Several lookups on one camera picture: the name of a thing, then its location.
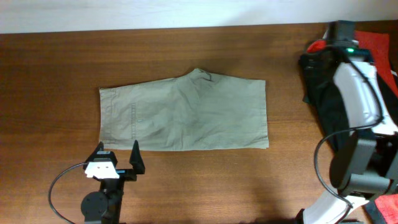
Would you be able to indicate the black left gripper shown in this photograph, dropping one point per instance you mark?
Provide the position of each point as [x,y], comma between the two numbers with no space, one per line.
[137,164]

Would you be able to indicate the khaki shorts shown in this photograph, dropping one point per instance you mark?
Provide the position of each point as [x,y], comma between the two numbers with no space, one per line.
[198,111]

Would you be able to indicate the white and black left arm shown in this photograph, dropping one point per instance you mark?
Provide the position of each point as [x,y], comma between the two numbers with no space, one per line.
[104,205]

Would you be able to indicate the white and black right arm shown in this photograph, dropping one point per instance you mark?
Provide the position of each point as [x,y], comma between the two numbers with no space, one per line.
[363,170]

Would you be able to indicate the black garment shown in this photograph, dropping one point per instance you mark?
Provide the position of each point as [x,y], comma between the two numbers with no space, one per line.
[339,118]

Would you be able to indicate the red garment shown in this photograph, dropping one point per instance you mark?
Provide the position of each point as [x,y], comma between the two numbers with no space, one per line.
[376,53]

